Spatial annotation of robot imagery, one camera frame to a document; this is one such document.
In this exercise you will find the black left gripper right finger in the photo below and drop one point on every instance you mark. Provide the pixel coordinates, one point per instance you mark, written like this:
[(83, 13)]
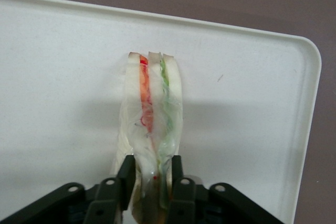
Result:
[(186, 197)]

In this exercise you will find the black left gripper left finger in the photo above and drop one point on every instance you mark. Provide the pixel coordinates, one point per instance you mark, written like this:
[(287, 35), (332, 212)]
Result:
[(110, 195)]

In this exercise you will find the triangle sandwich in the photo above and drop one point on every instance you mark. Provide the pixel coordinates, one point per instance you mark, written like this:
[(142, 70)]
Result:
[(155, 119)]

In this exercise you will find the cream plastic tray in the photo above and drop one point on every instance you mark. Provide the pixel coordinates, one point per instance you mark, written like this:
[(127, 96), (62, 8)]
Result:
[(236, 90)]

